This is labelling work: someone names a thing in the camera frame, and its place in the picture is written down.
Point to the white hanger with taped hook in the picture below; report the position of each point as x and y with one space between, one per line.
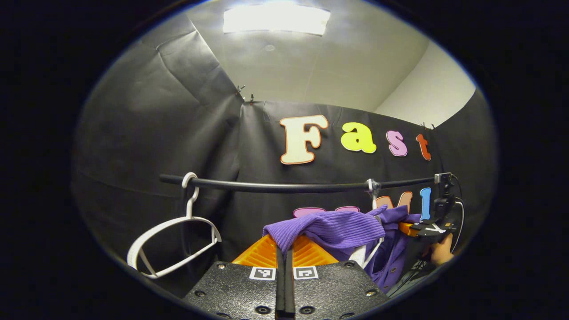
373 249

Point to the ceiling light panel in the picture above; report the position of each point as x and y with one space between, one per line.
275 18

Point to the white plastic hanger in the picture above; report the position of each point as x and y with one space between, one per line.
191 209

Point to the purple ribbed shirt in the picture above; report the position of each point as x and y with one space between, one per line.
338 229

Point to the black tripod stand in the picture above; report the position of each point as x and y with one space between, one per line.
411 275

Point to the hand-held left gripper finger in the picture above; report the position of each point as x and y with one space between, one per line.
289 289
280 289

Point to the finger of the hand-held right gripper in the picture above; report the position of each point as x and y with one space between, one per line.
408 229

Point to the black backdrop cloth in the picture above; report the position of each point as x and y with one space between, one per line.
169 133

